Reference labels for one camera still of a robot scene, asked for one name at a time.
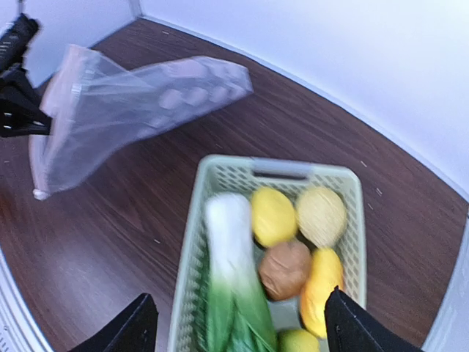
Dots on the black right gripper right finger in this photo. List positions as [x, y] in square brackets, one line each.
[352, 328]

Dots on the yellow toy lemon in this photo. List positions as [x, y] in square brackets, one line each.
[273, 217]

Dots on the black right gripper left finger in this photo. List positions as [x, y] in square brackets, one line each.
[133, 329]

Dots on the green plastic basket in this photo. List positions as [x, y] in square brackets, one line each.
[219, 174]

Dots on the clear zip top bag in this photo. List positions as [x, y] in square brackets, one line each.
[97, 107]

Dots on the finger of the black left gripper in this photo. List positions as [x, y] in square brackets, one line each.
[19, 120]
[16, 88]

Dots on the beige toy walnut ball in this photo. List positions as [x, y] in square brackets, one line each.
[322, 216]

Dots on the aluminium front rail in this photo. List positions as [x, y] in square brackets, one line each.
[19, 331]

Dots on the toy bok choy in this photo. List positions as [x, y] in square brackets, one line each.
[237, 316]

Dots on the brown toy bun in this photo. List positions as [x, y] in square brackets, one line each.
[284, 269]

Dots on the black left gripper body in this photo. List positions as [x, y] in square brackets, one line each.
[15, 40]

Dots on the green yellow toy lime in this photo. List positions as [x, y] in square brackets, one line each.
[297, 340]

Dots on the orange toy mango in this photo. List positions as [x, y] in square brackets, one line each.
[326, 274]

